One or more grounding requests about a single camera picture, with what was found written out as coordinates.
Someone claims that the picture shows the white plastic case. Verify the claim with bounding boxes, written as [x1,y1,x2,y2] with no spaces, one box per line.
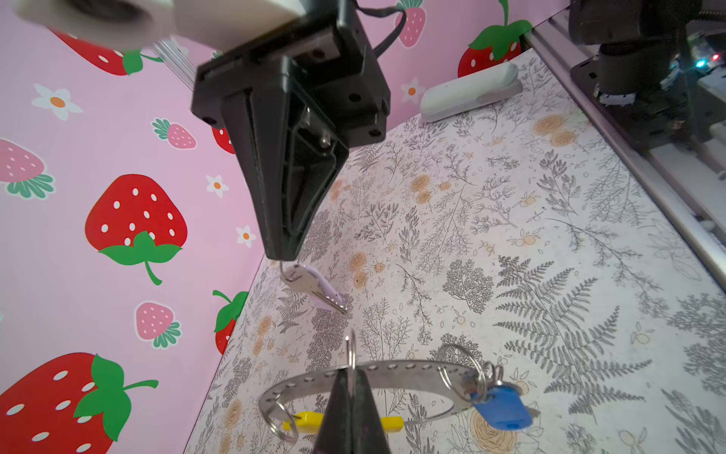
[420,62,523,123]

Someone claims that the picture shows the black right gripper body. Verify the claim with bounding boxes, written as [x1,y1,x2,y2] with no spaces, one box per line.
[191,1,391,149]

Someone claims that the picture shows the aluminium corner post right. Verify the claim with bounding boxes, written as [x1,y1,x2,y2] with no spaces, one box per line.
[151,38,197,90]

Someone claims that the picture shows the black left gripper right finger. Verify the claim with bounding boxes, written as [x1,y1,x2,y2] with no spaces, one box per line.
[351,374,391,454]

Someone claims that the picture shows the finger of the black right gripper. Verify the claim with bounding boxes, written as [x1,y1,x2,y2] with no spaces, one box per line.
[220,62,349,262]

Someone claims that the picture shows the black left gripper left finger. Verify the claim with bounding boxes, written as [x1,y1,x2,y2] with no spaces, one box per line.
[312,370,353,454]

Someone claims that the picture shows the metal keyring with yellow tag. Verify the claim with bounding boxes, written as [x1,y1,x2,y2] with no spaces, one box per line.
[257,330,540,445]

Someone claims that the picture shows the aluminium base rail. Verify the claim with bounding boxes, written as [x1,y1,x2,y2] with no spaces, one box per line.
[525,1,725,282]

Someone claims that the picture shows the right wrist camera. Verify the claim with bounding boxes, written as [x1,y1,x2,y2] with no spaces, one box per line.
[11,0,309,50]

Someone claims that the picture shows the key with blue tag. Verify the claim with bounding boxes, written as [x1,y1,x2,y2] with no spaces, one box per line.
[470,382,533,431]

